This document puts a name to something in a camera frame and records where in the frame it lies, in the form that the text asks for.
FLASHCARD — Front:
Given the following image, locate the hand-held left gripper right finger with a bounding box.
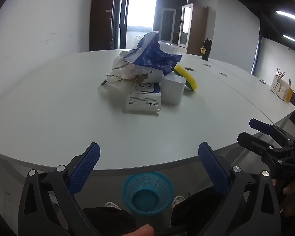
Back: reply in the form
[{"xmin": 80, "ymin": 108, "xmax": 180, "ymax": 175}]
[{"xmin": 198, "ymin": 142, "xmax": 282, "ymax": 236}]

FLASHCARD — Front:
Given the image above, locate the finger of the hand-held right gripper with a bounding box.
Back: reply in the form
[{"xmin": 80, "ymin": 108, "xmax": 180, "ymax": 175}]
[
  {"xmin": 249, "ymin": 118, "xmax": 295, "ymax": 143},
  {"xmin": 237, "ymin": 132, "xmax": 295, "ymax": 171}
]

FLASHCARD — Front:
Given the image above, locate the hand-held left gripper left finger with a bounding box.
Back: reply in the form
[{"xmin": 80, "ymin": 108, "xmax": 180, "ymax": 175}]
[{"xmin": 18, "ymin": 142, "xmax": 101, "ymax": 236}]

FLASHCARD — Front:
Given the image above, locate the blue mesh waste basket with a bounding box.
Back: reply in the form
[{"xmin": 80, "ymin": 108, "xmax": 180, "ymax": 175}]
[{"xmin": 122, "ymin": 171, "xmax": 174, "ymax": 214}]

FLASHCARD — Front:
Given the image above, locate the yellow green sponge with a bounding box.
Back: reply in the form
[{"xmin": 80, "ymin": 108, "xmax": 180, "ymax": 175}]
[{"xmin": 173, "ymin": 65, "xmax": 198, "ymax": 92}]

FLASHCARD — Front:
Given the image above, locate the white rounded plastic case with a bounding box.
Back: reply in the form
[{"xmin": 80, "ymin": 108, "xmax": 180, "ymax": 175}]
[{"xmin": 161, "ymin": 73, "xmax": 187, "ymax": 104}]

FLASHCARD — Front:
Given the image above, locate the white and blue cardboard box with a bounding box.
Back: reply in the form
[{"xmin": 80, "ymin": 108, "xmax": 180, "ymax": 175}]
[{"xmin": 125, "ymin": 82, "xmax": 162, "ymax": 115}]

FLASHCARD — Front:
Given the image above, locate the clear plastic wrapper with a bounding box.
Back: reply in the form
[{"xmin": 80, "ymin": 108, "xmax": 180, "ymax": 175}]
[{"xmin": 100, "ymin": 50, "xmax": 151, "ymax": 88}]

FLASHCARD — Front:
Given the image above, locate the blue plastic bag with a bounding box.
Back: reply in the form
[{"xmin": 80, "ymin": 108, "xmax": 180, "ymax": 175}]
[{"xmin": 124, "ymin": 31, "xmax": 182, "ymax": 75}]

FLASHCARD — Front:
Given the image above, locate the person's right hand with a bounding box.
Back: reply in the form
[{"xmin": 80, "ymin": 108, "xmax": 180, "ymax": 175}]
[{"xmin": 272, "ymin": 179, "xmax": 295, "ymax": 218}]

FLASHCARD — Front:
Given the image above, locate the person's left hand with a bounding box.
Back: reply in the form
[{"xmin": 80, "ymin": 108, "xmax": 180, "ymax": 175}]
[{"xmin": 122, "ymin": 225, "xmax": 155, "ymax": 236}]

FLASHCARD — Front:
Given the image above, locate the person's right leg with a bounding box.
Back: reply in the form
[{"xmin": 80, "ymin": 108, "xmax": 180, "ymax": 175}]
[{"xmin": 171, "ymin": 187, "xmax": 249, "ymax": 236}]

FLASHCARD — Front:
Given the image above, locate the white desk organizer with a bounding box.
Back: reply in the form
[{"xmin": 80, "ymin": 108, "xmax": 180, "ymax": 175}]
[{"xmin": 270, "ymin": 67, "xmax": 294, "ymax": 103}]

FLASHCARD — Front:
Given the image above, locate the person's right white shoe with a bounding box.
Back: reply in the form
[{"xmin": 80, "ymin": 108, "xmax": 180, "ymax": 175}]
[{"xmin": 171, "ymin": 195, "xmax": 185, "ymax": 209}]

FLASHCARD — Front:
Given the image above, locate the black tumbler with yellow star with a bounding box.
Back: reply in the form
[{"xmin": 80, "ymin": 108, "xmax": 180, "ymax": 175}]
[{"xmin": 201, "ymin": 38, "xmax": 212, "ymax": 61}]

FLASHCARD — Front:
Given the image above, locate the ceiling light strip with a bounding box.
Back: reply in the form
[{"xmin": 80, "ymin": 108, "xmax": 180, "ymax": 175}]
[
  {"xmin": 276, "ymin": 10, "xmax": 295, "ymax": 21},
  {"xmin": 283, "ymin": 34, "xmax": 295, "ymax": 46}
]

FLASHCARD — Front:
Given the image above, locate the brown cabinet with glass doors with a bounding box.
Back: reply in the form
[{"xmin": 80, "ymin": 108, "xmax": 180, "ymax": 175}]
[{"xmin": 160, "ymin": 3, "xmax": 209, "ymax": 56}]

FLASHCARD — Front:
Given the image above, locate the dark brown wooden cabinet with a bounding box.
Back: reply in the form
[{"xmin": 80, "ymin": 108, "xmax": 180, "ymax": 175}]
[{"xmin": 89, "ymin": 0, "xmax": 118, "ymax": 52}]

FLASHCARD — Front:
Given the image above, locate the dark framed glass door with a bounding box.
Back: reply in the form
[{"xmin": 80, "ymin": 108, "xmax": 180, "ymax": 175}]
[{"xmin": 118, "ymin": 0, "xmax": 159, "ymax": 50}]

